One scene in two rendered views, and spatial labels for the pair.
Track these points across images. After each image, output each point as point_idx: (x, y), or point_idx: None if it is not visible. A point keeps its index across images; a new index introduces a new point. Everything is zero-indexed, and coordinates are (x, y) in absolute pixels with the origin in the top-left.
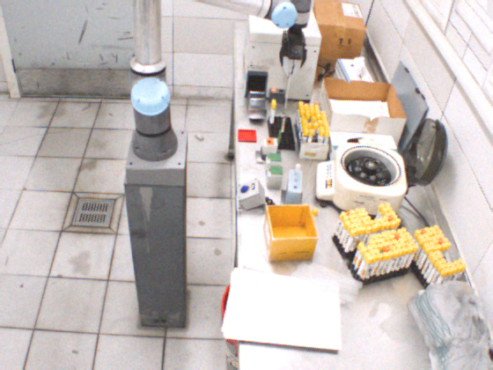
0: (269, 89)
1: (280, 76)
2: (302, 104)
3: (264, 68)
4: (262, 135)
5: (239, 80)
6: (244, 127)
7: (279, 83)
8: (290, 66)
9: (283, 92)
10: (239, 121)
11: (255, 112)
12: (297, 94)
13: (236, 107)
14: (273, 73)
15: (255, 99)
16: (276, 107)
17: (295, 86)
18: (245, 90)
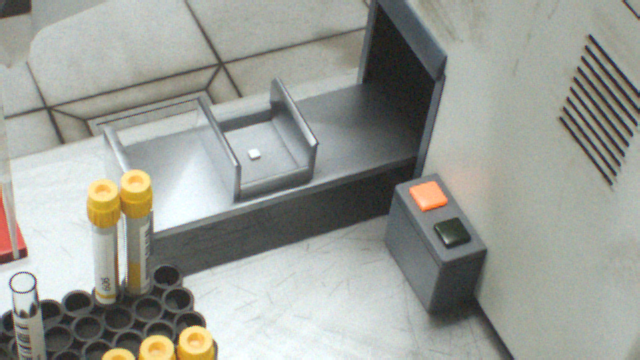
0: (431, 175)
1: (488, 143)
2: (168, 353)
3: (438, 18)
4: (4, 299)
5: None
6: (45, 191)
7: (476, 184)
8: (542, 125)
9: (453, 252)
10: (97, 156)
11: (117, 172)
12: (529, 346)
13: (222, 108)
14: (464, 92)
15: (283, 140)
16: (353, 292)
17: (534, 289)
18: (358, 76)
